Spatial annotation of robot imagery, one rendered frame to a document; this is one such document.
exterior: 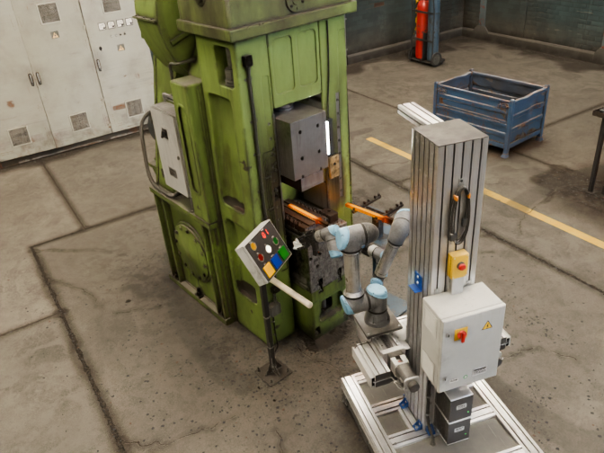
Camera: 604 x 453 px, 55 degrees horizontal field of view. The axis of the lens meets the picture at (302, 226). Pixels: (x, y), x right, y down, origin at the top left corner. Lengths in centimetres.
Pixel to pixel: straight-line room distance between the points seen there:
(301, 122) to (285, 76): 30
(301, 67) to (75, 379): 279
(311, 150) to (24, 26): 536
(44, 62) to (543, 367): 689
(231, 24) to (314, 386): 244
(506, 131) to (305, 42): 403
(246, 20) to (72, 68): 541
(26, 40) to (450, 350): 685
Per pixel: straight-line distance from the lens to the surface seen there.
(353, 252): 307
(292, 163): 374
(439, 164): 260
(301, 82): 383
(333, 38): 395
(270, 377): 430
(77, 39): 859
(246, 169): 372
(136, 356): 474
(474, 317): 290
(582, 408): 431
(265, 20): 353
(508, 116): 729
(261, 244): 358
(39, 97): 861
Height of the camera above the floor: 304
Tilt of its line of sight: 31 degrees down
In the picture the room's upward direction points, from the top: 5 degrees counter-clockwise
